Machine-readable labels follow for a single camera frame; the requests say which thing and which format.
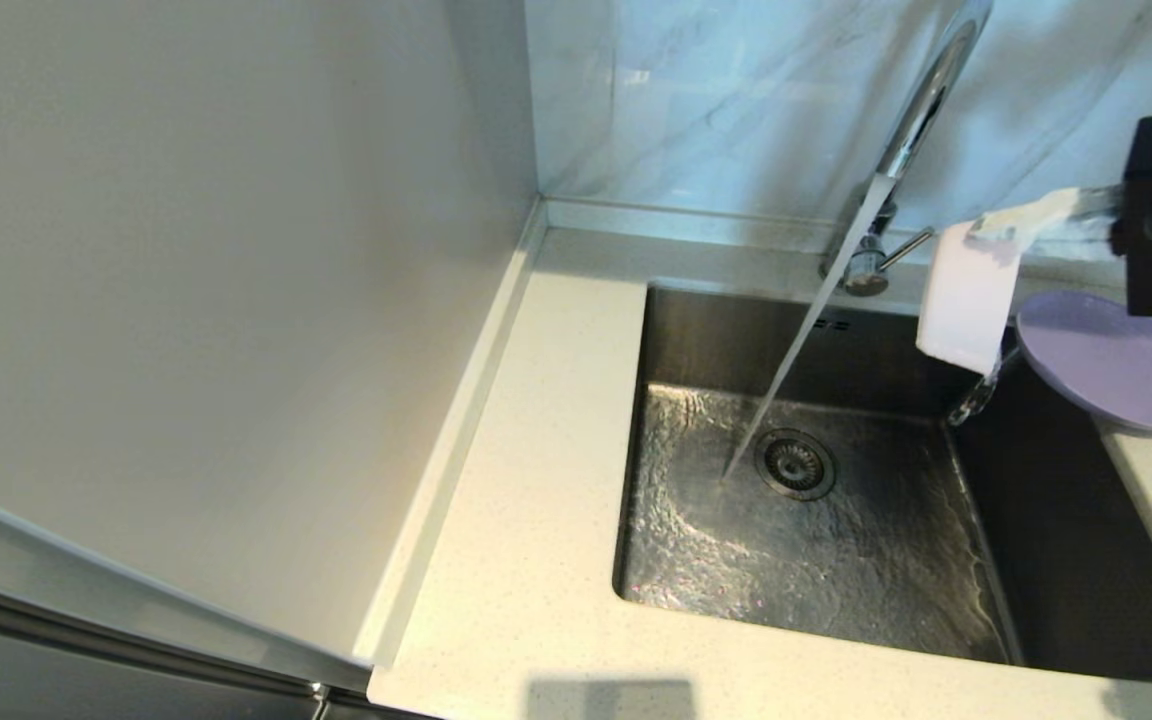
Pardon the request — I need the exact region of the round metal drain strainer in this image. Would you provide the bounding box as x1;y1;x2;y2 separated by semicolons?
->
754;430;837;501

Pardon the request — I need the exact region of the stainless steel sink basin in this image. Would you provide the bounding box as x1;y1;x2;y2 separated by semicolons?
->
611;283;1152;681

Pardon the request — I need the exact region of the chrome gooseneck kitchen faucet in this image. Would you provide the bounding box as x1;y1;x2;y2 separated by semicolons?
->
821;0;995;299

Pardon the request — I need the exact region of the running water stream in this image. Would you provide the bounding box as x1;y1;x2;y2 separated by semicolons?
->
721;172;897;486

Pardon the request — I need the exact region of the tall white-sided grey cabinet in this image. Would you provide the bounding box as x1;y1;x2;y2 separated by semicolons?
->
0;0;545;720

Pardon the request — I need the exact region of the purple round plate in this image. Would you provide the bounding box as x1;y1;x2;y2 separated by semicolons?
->
1016;290;1152;436

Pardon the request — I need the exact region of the chrome cabinet trim bar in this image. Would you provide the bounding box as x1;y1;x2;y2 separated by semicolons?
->
0;565;332;701

